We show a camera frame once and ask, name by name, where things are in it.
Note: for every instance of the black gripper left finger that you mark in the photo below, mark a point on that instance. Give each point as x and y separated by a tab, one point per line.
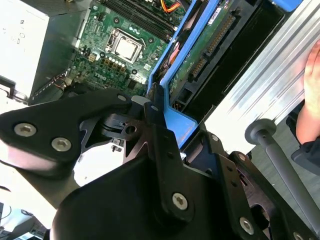
50	120

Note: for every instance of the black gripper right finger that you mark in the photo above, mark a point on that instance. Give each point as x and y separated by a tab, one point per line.
230	175

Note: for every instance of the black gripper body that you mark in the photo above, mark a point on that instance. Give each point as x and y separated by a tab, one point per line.
112	200

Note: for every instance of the hard disk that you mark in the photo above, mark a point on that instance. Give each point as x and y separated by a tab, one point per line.
195	55

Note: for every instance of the person's hand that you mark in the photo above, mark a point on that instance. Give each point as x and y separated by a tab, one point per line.
312	82

